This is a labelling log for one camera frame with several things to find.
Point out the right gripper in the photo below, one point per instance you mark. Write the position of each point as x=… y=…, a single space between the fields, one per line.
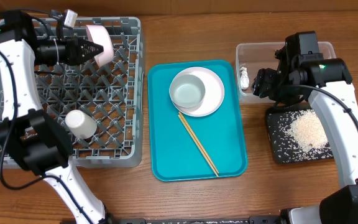
x=260 y=82

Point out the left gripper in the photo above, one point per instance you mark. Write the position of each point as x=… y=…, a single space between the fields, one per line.
x=74 y=43

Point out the pink bowl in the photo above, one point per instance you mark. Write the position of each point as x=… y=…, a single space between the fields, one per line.
x=99 y=35

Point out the white tissue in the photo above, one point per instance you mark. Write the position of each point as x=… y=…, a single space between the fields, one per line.
x=244 y=78

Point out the cooked rice pile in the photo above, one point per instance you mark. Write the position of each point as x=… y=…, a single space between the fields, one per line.
x=308 y=129

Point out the white cup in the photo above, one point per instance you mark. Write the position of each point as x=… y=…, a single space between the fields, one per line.
x=80 y=124

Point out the grey-green bowl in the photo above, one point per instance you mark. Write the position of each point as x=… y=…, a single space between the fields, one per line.
x=187 y=91

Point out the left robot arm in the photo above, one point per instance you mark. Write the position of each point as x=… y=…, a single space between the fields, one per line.
x=34 y=140

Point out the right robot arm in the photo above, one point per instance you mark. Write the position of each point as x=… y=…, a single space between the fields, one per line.
x=326 y=84

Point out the clear plastic bin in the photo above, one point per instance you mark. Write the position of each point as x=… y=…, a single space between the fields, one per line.
x=255 y=56

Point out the white round plate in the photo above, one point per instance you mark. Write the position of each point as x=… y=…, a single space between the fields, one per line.
x=214 y=95

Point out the black tray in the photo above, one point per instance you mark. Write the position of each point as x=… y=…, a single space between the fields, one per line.
x=284 y=137

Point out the wooden chopstick upper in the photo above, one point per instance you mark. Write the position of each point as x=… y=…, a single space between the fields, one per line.
x=200 y=144

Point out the wooden chopstick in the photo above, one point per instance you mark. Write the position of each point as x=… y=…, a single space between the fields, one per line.
x=197 y=146
x=200 y=144

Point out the wooden chopstick lower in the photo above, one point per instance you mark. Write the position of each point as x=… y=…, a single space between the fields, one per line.
x=197 y=146

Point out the teal plastic tray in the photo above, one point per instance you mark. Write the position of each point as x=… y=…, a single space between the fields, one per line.
x=174 y=155

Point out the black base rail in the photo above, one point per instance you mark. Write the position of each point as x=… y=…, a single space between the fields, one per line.
x=269 y=219

